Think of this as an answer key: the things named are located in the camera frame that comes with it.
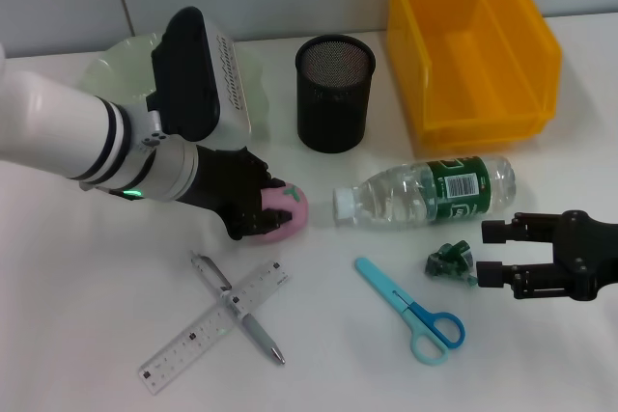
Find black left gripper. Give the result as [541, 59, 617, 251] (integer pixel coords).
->
[181, 146, 295, 242]

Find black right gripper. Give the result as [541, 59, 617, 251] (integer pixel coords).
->
[475, 208, 618, 302]

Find pink toy peach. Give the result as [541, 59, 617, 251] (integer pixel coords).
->
[240, 181, 310, 243]

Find green plastic wrapper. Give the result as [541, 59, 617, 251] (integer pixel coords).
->
[423, 239, 480, 288]

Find clear green-label water bottle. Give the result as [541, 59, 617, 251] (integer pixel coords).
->
[332, 154, 519, 229]

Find blue teal scissors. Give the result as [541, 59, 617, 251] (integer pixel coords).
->
[354, 256, 467, 367]

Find black mesh pen holder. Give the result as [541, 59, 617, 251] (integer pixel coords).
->
[295, 34, 378, 154]

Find grey silver pen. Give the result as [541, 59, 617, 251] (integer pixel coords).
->
[189, 251, 287, 366]

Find clear plastic ruler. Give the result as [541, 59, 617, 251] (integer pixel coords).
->
[138, 260, 295, 397]

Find pale green wavy fruit bowl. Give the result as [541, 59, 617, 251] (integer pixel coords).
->
[79, 31, 271, 138]

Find yellow plastic bin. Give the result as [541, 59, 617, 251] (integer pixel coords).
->
[384, 0, 564, 148]

